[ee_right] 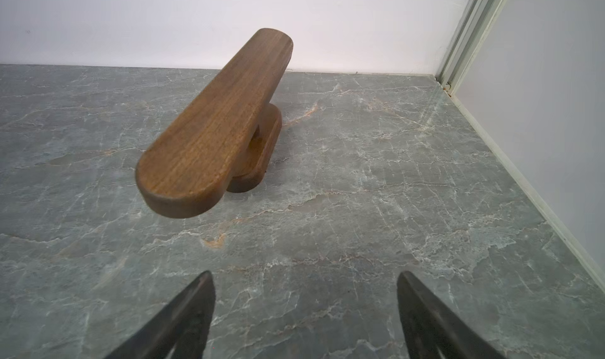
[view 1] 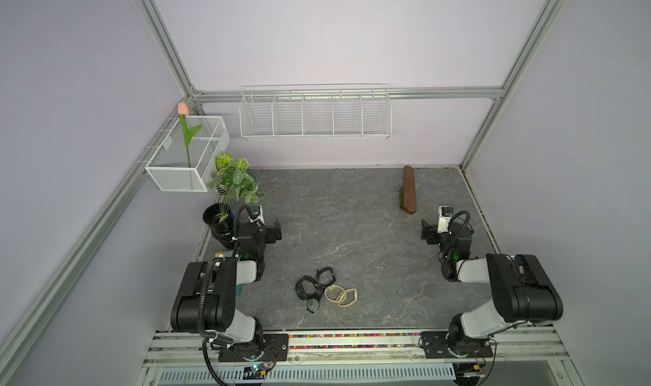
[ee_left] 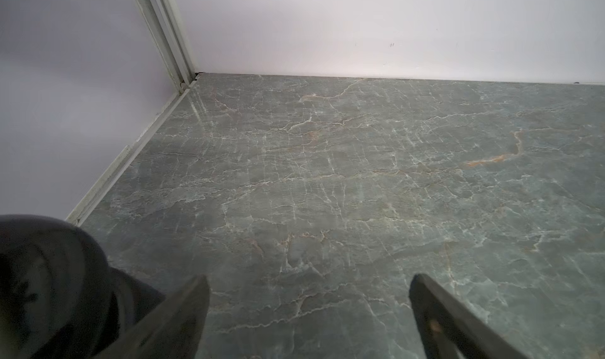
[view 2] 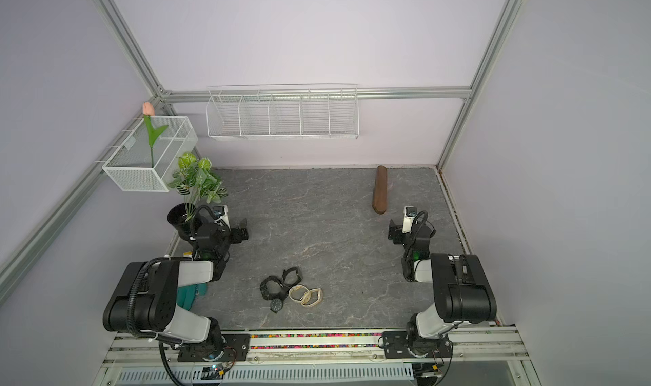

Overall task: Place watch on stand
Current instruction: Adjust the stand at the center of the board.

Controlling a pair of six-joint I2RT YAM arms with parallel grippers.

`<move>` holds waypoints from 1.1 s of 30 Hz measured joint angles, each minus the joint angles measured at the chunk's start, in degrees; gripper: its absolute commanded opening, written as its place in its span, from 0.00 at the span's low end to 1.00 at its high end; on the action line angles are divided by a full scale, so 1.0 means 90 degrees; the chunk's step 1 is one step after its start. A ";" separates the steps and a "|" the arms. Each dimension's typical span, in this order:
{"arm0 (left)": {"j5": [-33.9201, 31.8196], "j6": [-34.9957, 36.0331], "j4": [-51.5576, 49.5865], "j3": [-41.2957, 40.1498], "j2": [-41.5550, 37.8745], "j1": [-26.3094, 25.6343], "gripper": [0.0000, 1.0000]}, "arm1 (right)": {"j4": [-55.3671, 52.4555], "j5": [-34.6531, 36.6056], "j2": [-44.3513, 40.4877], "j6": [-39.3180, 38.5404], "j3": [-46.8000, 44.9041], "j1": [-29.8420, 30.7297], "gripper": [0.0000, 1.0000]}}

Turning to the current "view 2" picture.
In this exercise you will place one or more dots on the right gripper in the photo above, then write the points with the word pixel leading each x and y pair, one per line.
pixel 397 233

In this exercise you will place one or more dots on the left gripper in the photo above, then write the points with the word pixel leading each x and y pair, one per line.
pixel 237 232

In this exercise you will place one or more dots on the wooden watch stand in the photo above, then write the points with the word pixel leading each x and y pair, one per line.
pixel 380 192

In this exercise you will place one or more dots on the beige watch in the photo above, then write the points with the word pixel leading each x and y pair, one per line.
pixel 300 294
pixel 311 298

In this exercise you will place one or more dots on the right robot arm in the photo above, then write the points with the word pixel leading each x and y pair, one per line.
pixel 462 295

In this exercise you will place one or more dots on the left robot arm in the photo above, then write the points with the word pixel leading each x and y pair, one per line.
pixel 144 303

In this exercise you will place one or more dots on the black watch upper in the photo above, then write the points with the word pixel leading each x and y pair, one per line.
pixel 291 277

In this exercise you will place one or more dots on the black watch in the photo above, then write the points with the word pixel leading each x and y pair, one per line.
pixel 291 277
pixel 275 291

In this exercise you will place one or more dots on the black watch lower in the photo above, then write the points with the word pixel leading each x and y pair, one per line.
pixel 275 291

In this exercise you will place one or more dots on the black vase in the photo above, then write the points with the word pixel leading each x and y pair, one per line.
pixel 183 219

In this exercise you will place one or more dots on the green leafy plant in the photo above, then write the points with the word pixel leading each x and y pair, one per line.
pixel 195 181

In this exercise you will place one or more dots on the white mesh basket left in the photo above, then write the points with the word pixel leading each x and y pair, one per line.
pixel 129 166

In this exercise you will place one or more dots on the pink tulip flower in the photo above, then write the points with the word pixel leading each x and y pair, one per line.
pixel 153 133

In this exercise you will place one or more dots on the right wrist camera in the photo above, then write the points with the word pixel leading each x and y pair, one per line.
pixel 409 215

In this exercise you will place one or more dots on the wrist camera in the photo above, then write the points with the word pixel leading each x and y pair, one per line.
pixel 409 215
pixel 219 214

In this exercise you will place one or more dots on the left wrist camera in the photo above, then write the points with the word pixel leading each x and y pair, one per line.
pixel 219 214

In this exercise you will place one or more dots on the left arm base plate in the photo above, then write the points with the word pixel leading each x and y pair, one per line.
pixel 232 347

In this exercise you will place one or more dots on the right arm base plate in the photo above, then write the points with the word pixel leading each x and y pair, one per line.
pixel 403 345

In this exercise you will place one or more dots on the colourful cable strip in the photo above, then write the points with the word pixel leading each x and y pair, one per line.
pixel 315 340

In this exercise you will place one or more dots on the white wire wall shelf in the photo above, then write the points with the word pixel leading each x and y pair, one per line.
pixel 283 111

